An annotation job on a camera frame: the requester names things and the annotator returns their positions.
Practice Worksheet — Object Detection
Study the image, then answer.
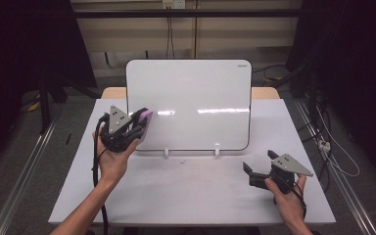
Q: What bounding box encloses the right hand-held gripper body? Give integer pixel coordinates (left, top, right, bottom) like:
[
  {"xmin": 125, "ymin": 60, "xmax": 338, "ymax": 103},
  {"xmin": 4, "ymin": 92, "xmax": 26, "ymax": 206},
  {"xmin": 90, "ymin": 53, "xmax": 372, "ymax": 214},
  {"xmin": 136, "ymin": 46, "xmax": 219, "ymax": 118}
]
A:
[{"xmin": 249, "ymin": 153, "xmax": 314, "ymax": 196}]

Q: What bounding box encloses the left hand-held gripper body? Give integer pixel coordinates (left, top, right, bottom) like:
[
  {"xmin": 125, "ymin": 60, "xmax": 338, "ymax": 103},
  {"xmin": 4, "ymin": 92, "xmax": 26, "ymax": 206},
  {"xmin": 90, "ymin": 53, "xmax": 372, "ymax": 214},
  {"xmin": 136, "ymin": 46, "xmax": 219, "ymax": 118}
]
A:
[{"xmin": 99, "ymin": 105, "xmax": 145, "ymax": 154}]

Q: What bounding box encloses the purple and black eraser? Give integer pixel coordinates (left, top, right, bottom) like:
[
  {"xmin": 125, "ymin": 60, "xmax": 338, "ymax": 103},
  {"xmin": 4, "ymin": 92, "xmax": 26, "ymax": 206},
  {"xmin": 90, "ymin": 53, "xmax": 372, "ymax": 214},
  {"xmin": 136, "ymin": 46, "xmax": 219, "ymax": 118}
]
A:
[{"xmin": 138, "ymin": 108, "xmax": 154, "ymax": 142}]

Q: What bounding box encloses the white whiteboard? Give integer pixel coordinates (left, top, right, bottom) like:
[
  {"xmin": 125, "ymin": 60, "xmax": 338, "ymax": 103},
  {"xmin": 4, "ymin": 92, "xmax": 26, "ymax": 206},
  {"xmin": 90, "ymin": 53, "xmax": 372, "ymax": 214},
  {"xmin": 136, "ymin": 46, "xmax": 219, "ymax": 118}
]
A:
[{"xmin": 125, "ymin": 59, "xmax": 253, "ymax": 153}]

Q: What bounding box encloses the person's left hand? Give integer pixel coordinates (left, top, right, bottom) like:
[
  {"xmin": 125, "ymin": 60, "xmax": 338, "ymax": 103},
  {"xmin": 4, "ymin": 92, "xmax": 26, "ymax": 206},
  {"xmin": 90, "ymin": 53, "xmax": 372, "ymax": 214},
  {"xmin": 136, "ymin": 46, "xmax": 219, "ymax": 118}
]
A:
[{"xmin": 92, "ymin": 127, "xmax": 142, "ymax": 189}]

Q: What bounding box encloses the person's right hand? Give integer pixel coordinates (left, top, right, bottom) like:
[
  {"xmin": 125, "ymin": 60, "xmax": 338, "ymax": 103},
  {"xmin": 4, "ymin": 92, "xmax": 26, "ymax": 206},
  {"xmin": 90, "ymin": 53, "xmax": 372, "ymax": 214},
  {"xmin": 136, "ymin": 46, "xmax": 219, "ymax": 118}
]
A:
[{"xmin": 263, "ymin": 173, "xmax": 308, "ymax": 226}]

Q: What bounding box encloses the wooden table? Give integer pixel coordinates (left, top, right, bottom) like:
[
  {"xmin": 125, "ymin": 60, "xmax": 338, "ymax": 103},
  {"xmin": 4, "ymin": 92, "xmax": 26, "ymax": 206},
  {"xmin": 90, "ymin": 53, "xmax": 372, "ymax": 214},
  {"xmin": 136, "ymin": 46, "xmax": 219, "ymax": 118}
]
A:
[{"xmin": 101, "ymin": 86, "xmax": 281, "ymax": 100}]

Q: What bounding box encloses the white table cover sheet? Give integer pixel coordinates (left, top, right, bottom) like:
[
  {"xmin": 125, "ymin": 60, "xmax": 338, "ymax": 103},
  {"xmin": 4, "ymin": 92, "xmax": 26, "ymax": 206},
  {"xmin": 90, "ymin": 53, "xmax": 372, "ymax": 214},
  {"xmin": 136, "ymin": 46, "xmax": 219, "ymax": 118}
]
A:
[{"xmin": 48, "ymin": 98, "xmax": 337, "ymax": 227}]

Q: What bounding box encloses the black metal stand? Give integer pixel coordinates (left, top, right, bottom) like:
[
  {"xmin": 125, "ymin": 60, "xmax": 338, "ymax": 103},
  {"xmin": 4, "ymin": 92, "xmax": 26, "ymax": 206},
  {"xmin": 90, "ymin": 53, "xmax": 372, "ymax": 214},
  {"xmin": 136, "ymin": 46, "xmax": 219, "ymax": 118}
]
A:
[{"xmin": 38, "ymin": 75, "xmax": 71, "ymax": 135}]

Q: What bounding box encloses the black horizontal bar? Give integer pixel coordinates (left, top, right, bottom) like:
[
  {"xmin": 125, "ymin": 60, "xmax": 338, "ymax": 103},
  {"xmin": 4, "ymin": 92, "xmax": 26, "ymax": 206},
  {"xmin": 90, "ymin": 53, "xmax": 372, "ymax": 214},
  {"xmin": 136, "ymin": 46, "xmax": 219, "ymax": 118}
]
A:
[{"xmin": 72, "ymin": 8, "xmax": 308, "ymax": 20}]

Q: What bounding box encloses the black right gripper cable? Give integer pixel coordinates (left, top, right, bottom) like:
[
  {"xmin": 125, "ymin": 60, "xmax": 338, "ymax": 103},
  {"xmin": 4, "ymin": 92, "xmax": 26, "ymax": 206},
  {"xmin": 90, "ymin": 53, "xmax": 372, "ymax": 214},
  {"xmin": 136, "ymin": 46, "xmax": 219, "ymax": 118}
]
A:
[{"xmin": 288, "ymin": 181, "xmax": 308, "ymax": 220}]

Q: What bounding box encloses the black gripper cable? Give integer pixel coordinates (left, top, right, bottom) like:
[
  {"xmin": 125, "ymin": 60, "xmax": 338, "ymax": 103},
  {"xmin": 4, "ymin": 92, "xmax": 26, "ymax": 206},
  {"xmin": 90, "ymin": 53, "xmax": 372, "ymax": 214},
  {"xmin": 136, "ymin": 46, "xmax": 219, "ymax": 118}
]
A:
[
  {"xmin": 288, "ymin": 181, "xmax": 308, "ymax": 220},
  {"xmin": 91, "ymin": 112, "xmax": 110, "ymax": 235}
]

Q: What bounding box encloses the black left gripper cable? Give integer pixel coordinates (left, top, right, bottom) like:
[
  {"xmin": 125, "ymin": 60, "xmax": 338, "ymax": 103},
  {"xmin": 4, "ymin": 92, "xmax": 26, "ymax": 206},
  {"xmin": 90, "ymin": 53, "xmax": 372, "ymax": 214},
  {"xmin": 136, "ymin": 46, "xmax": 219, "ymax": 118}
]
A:
[{"xmin": 91, "ymin": 112, "xmax": 110, "ymax": 235}]

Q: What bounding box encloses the white floor cable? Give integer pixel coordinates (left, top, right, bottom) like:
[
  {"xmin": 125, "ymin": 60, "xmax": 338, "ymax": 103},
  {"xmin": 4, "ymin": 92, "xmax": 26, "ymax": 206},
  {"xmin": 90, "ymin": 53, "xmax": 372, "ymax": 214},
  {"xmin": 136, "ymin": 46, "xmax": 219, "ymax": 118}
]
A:
[{"xmin": 315, "ymin": 105, "xmax": 361, "ymax": 178}]

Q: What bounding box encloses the aluminium floor rail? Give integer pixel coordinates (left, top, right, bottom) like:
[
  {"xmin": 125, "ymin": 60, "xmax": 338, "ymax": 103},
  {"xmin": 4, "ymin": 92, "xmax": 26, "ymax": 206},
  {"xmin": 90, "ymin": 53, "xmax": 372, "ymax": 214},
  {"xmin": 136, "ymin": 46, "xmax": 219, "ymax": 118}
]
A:
[
  {"xmin": 0, "ymin": 119, "xmax": 59, "ymax": 235},
  {"xmin": 293, "ymin": 98, "xmax": 376, "ymax": 235}
]

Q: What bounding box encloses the black hanging cable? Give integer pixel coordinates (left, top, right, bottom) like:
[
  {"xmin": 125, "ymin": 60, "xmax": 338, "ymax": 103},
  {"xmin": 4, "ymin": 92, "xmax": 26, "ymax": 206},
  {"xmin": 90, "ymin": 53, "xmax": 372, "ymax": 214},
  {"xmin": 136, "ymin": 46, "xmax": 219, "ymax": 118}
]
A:
[{"xmin": 165, "ymin": 16, "xmax": 176, "ymax": 60}]

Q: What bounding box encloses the white wall socket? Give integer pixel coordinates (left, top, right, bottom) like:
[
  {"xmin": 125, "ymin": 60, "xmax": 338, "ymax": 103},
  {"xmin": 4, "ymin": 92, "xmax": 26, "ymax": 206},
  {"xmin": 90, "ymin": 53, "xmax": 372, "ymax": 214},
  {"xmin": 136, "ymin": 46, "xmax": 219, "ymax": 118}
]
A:
[{"xmin": 162, "ymin": 0, "xmax": 187, "ymax": 10}]

